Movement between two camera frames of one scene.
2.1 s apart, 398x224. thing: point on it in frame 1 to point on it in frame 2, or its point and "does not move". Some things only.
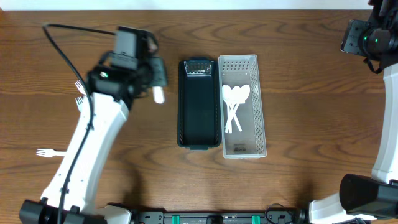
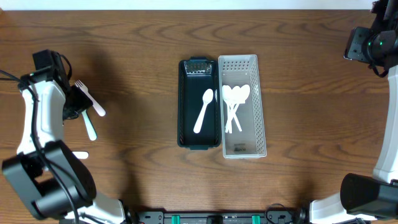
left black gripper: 158,73 to 78,104
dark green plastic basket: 199,104 does not move
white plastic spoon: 227,93 does not move
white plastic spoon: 158,93 to 208,95
